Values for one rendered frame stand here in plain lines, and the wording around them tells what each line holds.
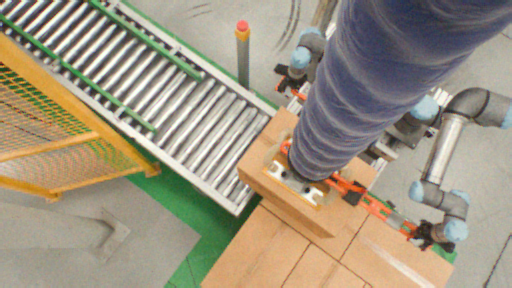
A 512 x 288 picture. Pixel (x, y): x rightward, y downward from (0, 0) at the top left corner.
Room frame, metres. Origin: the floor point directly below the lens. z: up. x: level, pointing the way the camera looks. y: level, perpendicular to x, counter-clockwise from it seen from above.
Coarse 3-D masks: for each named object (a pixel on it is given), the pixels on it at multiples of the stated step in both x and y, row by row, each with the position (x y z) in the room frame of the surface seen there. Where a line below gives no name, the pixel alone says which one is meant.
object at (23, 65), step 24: (0, 48) 0.46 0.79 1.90; (0, 72) 0.45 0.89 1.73; (24, 72) 0.46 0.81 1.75; (48, 96) 0.45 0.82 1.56; (72, 96) 0.50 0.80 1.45; (48, 120) 0.43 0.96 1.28; (96, 120) 0.48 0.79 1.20; (24, 144) 0.34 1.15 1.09; (48, 144) 0.37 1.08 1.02; (72, 144) 0.39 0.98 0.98; (96, 144) 0.44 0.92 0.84; (120, 144) 0.46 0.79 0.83; (144, 168) 0.46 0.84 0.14; (24, 192) 0.15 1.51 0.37; (48, 192) 0.19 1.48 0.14
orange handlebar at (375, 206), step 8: (304, 96) 0.74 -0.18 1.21; (288, 144) 0.49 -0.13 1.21; (336, 176) 0.36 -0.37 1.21; (336, 184) 0.33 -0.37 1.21; (368, 200) 0.27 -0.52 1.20; (376, 200) 0.27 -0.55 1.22; (368, 208) 0.23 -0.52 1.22; (376, 208) 0.24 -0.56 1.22; (384, 208) 0.24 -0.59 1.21; (384, 216) 0.21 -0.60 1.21; (408, 224) 0.19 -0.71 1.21; (400, 232) 0.15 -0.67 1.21
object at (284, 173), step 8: (272, 160) 0.43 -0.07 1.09; (264, 168) 0.38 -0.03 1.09; (280, 168) 0.39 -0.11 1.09; (288, 168) 0.40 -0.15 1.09; (272, 176) 0.35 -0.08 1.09; (280, 176) 0.35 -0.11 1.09; (288, 176) 0.36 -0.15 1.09; (280, 184) 0.31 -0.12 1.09; (304, 184) 0.33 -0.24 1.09; (312, 184) 0.33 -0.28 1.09; (296, 192) 0.28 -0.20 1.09; (304, 192) 0.29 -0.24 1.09; (312, 192) 0.29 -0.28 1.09; (320, 192) 0.30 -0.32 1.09; (304, 200) 0.25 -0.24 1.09; (312, 200) 0.25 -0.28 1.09; (320, 208) 0.22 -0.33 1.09
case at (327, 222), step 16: (288, 112) 0.70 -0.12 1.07; (272, 128) 0.60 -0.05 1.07; (256, 144) 0.50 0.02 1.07; (272, 144) 0.51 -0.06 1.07; (240, 160) 0.41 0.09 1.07; (256, 160) 0.42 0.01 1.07; (352, 160) 0.48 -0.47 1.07; (240, 176) 0.37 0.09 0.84; (256, 176) 0.34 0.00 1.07; (352, 176) 0.40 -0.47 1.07; (368, 176) 0.41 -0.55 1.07; (272, 192) 0.27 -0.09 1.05; (288, 192) 0.28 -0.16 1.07; (288, 208) 0.22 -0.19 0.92; (304, 208) 0.21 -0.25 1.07; (336, 208) 0.23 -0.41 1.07; (352, 208) 0.24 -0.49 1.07; (304, 224) 0.16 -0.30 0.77; (320, 224) 0.15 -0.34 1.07; (336, 224) 0.16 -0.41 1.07
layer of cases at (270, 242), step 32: (256, 224) 0.14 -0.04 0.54; (288, 224) 0.16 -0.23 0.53; (352, 224) 0.21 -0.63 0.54; (384, 224) 0.24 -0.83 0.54; (224, 256) -0.08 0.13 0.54; (256, 256) -0.05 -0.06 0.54; (288, 256) -0.03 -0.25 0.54; (320, 256) 0.00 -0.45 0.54; (352, 256) 0.02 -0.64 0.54; (384, 256) 0.05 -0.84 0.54; (416, 256) 0.07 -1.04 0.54
